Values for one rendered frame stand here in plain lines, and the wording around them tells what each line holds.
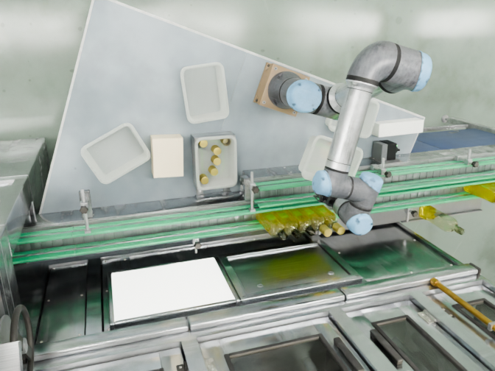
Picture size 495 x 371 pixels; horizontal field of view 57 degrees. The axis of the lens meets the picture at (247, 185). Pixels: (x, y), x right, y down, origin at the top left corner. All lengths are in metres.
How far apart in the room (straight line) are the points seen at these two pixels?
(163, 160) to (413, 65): 0.99
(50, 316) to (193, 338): 0.52
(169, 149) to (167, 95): 0.22
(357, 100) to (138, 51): 0.88
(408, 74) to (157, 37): 0.95
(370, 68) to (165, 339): 1.01
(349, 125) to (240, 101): 0.69
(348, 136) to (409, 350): 0.67
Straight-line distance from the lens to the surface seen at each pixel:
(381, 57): 1.39
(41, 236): 1.83
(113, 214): 1.88
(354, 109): 1.38
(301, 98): 1.71
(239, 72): 1.94
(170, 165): 1.87
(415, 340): 1.59
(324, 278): 1.75
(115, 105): 1.88
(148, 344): 1.50
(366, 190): 1.46
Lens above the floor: 2.60
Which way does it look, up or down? 64 degrees down
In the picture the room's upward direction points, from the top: 137 degrees clockwise
